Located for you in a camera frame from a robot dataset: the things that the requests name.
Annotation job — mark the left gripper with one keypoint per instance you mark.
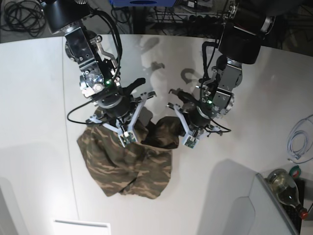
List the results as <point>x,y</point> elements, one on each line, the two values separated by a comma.
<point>194,117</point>

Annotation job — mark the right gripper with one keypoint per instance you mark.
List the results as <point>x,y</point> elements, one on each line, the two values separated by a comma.
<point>118,108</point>

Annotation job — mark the camouflage t-shirt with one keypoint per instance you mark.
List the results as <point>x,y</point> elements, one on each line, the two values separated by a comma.
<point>142,168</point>

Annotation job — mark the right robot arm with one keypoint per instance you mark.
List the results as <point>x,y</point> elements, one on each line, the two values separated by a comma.
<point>100,70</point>

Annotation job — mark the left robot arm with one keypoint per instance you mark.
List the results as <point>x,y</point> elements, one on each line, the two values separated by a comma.
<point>239,44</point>

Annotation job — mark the black power strip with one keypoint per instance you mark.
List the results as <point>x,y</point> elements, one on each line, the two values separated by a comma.
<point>206,19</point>

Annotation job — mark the clear glass bottle red cap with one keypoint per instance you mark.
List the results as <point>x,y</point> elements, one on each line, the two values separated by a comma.
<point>286,191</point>

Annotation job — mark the green tape roll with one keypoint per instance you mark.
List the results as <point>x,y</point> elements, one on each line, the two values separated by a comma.
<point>295,172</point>

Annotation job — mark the grey equipment box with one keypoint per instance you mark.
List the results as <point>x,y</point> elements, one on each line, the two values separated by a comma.
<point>270,218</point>

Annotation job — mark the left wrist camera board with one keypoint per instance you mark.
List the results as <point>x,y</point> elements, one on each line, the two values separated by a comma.
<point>190,141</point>

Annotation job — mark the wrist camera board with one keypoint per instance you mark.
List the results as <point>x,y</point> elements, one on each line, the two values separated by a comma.
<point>127,138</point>
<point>190,141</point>

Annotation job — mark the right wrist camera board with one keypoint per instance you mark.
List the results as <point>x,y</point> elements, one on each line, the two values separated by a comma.
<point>127,138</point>

